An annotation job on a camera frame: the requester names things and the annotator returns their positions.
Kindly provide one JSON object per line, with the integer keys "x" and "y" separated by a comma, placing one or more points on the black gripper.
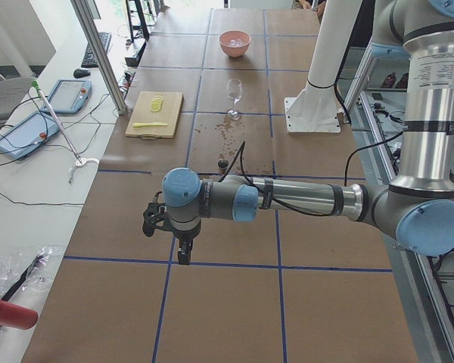
{"x": 185, "y": 236}

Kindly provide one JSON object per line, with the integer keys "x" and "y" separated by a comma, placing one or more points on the steel jigger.
{"x": 223, "y": 165}

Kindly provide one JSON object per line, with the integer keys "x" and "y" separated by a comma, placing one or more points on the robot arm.
{"x": 416, "y": 208}

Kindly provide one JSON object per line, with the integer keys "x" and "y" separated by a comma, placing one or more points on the clear wine glass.
{"x": 234, "y": 92}

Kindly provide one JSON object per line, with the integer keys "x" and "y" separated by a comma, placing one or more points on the clear ice cubes pile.
{"x": 236, "y": 43}

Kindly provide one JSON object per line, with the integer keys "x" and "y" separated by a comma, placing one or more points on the yellow plastic knife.
{"x": 153, "y": 124}

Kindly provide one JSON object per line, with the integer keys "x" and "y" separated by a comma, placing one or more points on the wooden cutting board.
{"x": 169, "y": 113}

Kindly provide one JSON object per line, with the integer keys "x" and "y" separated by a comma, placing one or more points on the crumpled clear plastic bag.
{"x": 29, "y": 269}

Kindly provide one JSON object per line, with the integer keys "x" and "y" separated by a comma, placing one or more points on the far blue teach pendant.
{"x": 69, "y": 95}

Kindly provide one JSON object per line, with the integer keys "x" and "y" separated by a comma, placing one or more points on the blue teach pendant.
{"x": 28, "y": 135}
{"x": 69, "y": 95}

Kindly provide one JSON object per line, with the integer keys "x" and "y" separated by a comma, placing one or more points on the red bottle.
{"x": 15, "y": 316}

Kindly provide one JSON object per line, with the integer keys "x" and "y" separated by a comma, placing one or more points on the near blue teach pendant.
{"x": 28, "y": 135}

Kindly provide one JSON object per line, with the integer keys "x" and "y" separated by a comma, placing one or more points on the black computer mouse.
{"x": 81, "y": 73}

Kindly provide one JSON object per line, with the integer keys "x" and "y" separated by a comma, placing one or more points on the pink bowl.
{"x": 233, "y": 34}

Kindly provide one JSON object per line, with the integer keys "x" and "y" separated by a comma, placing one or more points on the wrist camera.
{"x": 155, "y": 217}

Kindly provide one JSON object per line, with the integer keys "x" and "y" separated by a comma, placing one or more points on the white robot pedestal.
{"x": 314, "y": 110}

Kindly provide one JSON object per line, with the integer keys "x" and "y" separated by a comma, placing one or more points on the aluminium frame post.
{"x": 85, "y": 18}

